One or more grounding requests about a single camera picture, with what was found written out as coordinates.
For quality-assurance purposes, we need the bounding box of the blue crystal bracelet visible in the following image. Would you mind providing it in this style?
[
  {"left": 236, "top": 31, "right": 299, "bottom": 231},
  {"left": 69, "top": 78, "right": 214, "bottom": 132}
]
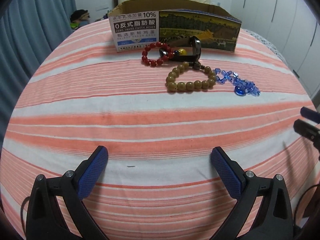
[{"left": 214, "top": 67, "right": 261, "bottom": 98}]

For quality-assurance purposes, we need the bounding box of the black wristwatch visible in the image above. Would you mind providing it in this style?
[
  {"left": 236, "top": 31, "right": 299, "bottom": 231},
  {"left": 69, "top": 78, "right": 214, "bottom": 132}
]
[{"left": 159, "top": 36, "right": 201, "bottom": 63}]

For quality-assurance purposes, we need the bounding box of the brown round bead bracelet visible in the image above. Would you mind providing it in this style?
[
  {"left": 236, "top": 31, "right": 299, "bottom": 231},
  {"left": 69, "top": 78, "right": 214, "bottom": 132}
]
[{"left": 164, "top": 61, "right": 217, "bottom": 93}]

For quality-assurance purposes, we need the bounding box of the red bead bracelet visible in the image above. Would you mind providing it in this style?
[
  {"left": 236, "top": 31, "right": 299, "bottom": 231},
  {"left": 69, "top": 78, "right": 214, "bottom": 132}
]
[{"left": 140, "top": 42, "right": 175, "bottom": 68}]

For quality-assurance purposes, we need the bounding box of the grey checkered blanket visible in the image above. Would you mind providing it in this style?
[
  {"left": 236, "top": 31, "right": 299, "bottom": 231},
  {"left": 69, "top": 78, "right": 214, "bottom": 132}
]
[{"left": 244, "top": 29, "right": 287, "bottom": 65}]

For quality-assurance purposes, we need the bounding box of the white wardrobe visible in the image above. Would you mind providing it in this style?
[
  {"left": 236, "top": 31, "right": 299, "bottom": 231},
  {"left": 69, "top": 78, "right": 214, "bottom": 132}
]
[{"left": 231, "top": 0, "right": 319, "bottom": 98}]

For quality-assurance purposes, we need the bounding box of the pink striped cloth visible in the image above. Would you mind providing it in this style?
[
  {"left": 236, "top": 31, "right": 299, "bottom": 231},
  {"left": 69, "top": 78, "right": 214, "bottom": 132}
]
[{"left": 1, "top": 20, "right": 319, "bottom": 239}]

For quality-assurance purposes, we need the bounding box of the cardboard box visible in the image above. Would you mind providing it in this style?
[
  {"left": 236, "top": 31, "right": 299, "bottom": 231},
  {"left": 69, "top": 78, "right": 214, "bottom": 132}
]
[{"left": 108, "top": 0, "right": 242, "bottom": 52}]

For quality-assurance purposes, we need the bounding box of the blue curtain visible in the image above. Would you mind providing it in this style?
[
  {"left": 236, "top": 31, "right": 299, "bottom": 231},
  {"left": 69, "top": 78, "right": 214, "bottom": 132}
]
[{"left": 0, "top": 0, "right": 77, "bottom": 140}]

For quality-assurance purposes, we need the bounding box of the doll with black hat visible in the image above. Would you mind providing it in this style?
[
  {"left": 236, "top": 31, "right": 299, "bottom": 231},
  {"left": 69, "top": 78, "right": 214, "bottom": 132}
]
[{"left": 70, "top": 9, "right": 90, "bottom": 31}]

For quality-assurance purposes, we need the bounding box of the wooden headboard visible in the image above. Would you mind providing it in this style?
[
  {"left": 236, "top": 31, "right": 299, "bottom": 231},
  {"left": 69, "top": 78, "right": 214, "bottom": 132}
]
[{"left": 113, "top": 0, "right": 119, "bottom": 7}]

